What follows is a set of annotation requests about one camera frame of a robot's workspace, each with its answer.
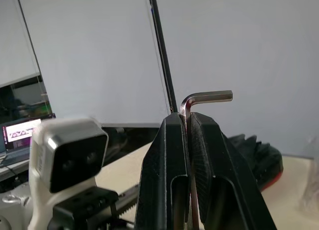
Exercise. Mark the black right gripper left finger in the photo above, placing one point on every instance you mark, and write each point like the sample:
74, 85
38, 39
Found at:
162, 165

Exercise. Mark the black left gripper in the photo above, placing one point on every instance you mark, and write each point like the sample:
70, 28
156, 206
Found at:
82, 207

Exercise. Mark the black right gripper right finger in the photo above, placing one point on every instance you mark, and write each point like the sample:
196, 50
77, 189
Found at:
224, 170

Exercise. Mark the silver L-shaped hex key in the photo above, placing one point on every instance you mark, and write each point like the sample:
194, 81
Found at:
211, 95

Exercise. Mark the black and red hex key holder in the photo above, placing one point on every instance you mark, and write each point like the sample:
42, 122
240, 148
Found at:
266, 160

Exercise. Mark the open laptop with lit screen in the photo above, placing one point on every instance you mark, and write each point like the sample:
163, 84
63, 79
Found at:
20, 140

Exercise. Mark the thin black upright pole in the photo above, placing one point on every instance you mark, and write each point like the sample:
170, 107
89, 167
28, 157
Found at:
162, 50

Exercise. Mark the white camera on mount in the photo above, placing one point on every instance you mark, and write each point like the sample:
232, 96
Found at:
74, 150

